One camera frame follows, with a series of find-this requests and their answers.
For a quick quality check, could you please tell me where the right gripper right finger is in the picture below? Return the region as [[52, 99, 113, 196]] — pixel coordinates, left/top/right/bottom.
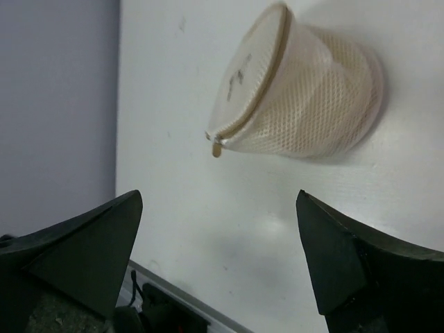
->
[[296, 191, 443, 332]]

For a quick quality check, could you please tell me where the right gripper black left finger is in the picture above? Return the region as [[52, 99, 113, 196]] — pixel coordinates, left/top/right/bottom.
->
[[1, 190, 143, 332]]

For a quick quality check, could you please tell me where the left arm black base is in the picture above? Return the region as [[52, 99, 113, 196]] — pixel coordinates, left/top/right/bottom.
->
[[112, 269, 210, 333]]

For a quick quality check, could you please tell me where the aluminium rail frame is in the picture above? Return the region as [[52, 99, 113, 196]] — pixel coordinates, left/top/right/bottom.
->
[[114, 262, 250, 332]]

